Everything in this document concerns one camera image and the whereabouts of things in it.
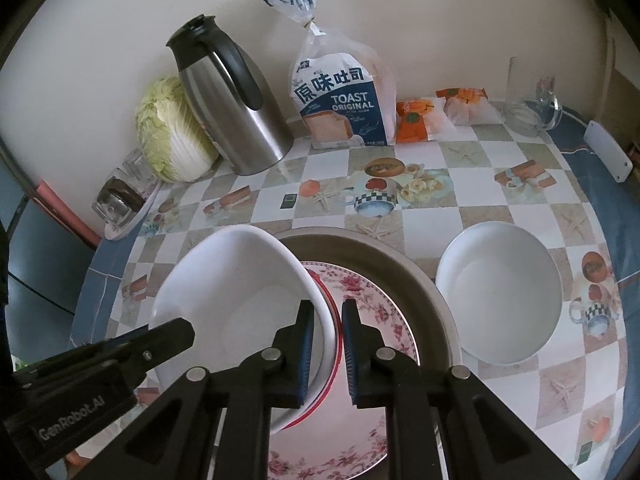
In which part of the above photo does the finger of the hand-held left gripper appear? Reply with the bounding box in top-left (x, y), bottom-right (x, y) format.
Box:
top-left (65, 317), bottom-right (196, 386)
top-left (70, 332), bottom-right (151, 356)

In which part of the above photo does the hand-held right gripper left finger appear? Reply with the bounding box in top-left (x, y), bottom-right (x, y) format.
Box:
top-left (87, 299), bottom-right (317, 480)

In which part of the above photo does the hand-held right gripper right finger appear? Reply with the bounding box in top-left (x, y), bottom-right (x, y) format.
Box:
top-left (340, 299), bottom-right (581, 480)

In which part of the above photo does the strawberry print bowl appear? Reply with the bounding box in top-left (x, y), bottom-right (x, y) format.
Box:
top-left (272, 260), bottom-right (345, 436)

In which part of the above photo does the round floral plate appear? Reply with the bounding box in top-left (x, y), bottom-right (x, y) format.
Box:
top-left (267, 261), bottom-right (417, 480)

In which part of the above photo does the small white bowl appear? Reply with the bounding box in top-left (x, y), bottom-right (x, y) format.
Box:
top-left (148, 225), bottom-right (335, 436)

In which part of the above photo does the stainless steel plate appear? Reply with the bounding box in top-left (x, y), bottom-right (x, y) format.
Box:
top-left (272, 229), bottom-right (463, 368)

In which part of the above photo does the white bowl with red mark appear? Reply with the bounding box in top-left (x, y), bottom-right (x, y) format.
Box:
top-left (435, 221), bottom-right (563, 366)

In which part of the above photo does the clear glass tumbler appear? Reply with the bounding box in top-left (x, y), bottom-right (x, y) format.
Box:
top-left (117, 147), bottom-right (157, 188)

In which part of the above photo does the napa cabbage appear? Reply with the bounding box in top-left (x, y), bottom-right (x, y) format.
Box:
top-left (135, 76), bottom-right (221, 183)

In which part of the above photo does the stainless steel thermos jug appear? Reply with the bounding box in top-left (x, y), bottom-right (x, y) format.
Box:
top-left (166, 14), bottom-right (295, 177)

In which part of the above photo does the bagged toast bread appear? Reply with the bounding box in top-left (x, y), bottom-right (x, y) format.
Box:
top-left (254, 0), bottom-right (398, 150)

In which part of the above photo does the tall clear glass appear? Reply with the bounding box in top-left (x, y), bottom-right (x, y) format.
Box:
top-left (504, 56), bottom-right (541, 137)

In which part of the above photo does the clear glass mug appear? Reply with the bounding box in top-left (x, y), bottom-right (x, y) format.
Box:
top-left (530, 76), bottom-right (565, 132)

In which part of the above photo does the white power adapter box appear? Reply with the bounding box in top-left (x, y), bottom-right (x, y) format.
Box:
top-left (583, 120), bottom-right (632, 183)

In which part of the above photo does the beige chair frame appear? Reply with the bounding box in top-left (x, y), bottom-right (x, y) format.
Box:
top-left (600, 7), bottom-right (623, 131)

